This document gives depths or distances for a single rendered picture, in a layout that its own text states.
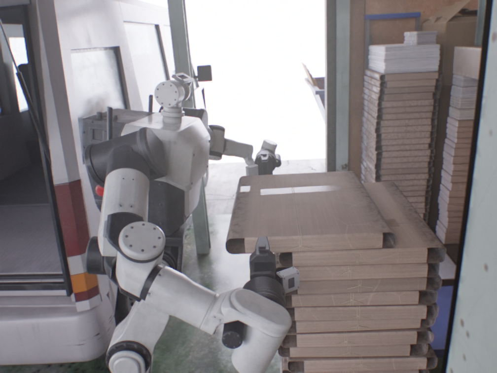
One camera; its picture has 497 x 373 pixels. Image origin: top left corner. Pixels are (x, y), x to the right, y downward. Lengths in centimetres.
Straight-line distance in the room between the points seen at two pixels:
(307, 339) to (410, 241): 38
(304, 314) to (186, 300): 49
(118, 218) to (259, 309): 29
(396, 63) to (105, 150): 225
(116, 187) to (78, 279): 103
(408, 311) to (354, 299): 14
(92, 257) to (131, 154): 47
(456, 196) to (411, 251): 201
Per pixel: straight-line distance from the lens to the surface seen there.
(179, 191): 107
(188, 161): 103
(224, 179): 475
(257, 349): 71
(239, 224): 107
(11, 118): 382
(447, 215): 309
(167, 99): 107
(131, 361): 141
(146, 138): 90
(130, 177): 84
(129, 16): 264
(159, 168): 92
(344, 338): 119
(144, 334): 140
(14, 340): 204
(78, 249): 176
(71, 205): 171
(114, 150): 91
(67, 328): 190
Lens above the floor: 156
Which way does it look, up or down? 19 degrees down
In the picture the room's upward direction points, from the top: 4 degrees counter-clockwise
